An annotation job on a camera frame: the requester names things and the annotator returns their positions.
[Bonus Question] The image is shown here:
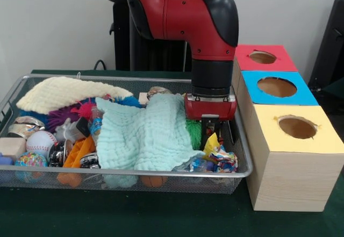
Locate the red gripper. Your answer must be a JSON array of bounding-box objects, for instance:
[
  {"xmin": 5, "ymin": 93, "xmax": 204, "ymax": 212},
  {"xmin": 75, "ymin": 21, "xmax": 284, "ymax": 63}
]
[{"xmin": 184, "ymin": 93, "xmax": 238, "ymax": 142}]

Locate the clear mesh bin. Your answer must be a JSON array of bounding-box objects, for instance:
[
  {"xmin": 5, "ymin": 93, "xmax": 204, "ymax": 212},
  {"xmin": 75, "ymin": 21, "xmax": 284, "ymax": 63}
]
[{"xmin": 0, "ymin": 74, "xmax": 253, "ymax": 195}]

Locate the wooden box with three holes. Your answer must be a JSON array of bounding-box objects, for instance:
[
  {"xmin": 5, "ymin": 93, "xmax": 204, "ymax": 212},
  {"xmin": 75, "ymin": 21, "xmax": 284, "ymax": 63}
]
[{"xmin": 231, "ymin": 44, "xmax": 344, "ymax": 212}]

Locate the green spiky ball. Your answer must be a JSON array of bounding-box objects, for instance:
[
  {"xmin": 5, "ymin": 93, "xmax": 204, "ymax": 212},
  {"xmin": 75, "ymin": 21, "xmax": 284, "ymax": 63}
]
[{"xmin": 187, "ymin": 120, "xmax": 203, "ymax": 149}]

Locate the colourful crinkled packet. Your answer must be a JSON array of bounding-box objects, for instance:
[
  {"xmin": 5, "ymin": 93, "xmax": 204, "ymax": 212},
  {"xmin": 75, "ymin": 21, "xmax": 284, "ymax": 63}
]
[{"xmin": 207, "ymin": 146, "xmax": 239, "ymax": 173}]

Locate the mint green cloth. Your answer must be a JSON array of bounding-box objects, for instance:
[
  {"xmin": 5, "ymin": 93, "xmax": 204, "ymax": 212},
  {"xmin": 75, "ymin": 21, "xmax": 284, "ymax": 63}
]
[{"xmin": 95, "ymin": 94, "xmax": 205, "ymax": 171}]

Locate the orange plastic toy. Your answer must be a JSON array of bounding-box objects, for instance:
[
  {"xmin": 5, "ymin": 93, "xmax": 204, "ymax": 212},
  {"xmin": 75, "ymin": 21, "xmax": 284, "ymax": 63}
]
[{"xmin": 56, "ymin": 136, "xmax": 96, "ymax": 187}]

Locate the cream yellow cloth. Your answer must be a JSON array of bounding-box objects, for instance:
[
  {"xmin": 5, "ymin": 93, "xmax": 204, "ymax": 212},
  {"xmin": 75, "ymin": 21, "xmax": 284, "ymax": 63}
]
[{"xmin": 16, "ymin": 76, "xmax": 133, "ymax": 114}]

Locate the white baseball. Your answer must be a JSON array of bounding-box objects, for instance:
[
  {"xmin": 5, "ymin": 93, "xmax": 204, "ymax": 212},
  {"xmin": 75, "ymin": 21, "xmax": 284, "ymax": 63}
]
[{"xmin": 25, "ymin": 130, "xmax": 56, "ymax": 157}]

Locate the colourful speckled ball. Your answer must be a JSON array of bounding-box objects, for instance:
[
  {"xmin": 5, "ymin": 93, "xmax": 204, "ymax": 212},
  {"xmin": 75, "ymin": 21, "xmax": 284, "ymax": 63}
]
[{"xmin": 15, "ymin": 151, "xmax": 48, "ymax": 181}]

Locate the plain wooden block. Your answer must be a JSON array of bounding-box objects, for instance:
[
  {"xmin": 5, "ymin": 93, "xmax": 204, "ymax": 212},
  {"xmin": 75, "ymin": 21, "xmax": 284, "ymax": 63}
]
[{"xmin": 0, "ymin": 137, "xmax": 26, "ymax": 161}]

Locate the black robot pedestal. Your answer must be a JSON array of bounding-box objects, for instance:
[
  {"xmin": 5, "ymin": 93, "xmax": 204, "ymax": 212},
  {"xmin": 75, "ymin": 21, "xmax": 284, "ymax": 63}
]
[{"xmin": 104, "ymin": 0, "xmax": 202, "ymax": 71}]

